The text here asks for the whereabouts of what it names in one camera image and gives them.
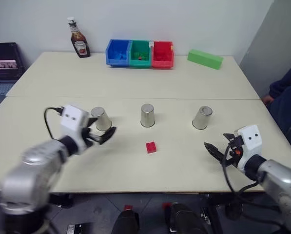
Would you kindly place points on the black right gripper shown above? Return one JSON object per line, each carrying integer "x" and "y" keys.
{"x": 234, "y": 151}

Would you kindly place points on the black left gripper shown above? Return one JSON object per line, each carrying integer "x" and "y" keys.
{"x": 91, "y": 137}

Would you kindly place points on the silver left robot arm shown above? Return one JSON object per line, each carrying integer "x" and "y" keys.
{"x": 33, "y": 170}

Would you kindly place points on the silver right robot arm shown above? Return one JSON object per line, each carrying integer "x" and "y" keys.
{"x": 279, "y": 175}

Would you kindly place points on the person's bare hand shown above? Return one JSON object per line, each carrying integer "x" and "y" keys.
{"x": 268, "y": 99}

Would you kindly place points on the upturned steel cup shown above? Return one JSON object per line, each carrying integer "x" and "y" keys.
{"x": 201, "y": 119}
{"x": 102, "y": 120}
{"x": 147, "y": 117}

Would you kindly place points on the red toy brick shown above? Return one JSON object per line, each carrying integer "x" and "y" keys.
{"x": 151, "y": 147}

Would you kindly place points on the blue storage bin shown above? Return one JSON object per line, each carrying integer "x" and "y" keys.
{"x": 112, "y": 61}

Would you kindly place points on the black table leg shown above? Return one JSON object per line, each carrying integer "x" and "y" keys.
{"x": 214, "y": 214}

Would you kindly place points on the green storage bin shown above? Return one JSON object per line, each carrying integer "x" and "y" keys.
{"x": 133, "y": 62}

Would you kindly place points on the blue toy bricks pile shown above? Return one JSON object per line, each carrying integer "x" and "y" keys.
{"x": 119, "y": 54}

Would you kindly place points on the person in dark blue clothes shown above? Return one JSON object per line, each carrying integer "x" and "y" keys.
{"x": 287, "y": 102}

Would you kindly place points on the green toy bricks pile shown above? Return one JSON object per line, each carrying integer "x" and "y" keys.
{"x": 141, "y": 55}

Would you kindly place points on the dark rounded shape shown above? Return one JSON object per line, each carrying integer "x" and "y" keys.
{"x": 184, "y": 219}
{"x": 125, "y": 223}

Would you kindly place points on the small red floor piece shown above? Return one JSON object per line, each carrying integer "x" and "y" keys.
{"x": 128, "y": 207}

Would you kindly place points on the ketchup bottle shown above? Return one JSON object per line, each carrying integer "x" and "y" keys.
{"x": 80, "y": 44}

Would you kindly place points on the red storage bin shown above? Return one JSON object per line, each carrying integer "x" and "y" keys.
{"x": 157, "y": 63}

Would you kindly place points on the green rectangular block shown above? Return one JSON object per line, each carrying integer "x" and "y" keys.
{"x": 203, "y": 59}

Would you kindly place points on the red toy bricks pile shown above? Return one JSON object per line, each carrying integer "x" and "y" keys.
{"x": 162, "y": 54}

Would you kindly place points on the dark laptop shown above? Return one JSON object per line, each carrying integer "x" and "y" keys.
{"x": 4, "y": 63}

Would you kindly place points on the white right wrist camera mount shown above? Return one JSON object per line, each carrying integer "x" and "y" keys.
{"x": 251, "y": 143}

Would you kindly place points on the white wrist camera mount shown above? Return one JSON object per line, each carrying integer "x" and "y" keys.
{"x": 72, "y": 122}
{"x": 251, "y": 143}

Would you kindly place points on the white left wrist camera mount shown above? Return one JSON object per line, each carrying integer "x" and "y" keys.
{"x": 72, "y": 122}

